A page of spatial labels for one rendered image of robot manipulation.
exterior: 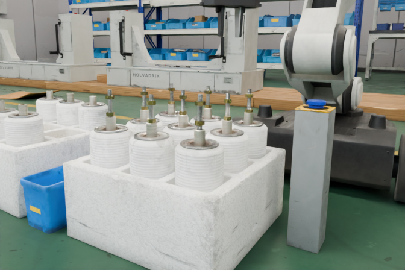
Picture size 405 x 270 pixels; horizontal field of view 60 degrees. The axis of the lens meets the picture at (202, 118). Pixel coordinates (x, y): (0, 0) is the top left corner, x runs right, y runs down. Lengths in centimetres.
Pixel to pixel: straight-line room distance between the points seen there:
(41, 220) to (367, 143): 88
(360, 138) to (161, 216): 65
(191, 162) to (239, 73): 225
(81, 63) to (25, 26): 411
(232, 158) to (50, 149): 52
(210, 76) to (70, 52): 174
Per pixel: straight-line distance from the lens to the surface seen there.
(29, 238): 95
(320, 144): 76
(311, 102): 77
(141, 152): 72
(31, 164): 102
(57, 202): 93
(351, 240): 94
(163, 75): 322
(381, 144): 111
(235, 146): 75
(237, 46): 293
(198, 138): 67
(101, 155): 80
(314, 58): 102
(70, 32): 408
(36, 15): 834
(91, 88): 370
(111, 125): 82
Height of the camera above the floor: 43
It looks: 11 degrees down
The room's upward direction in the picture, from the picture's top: 1 degrees clockwise
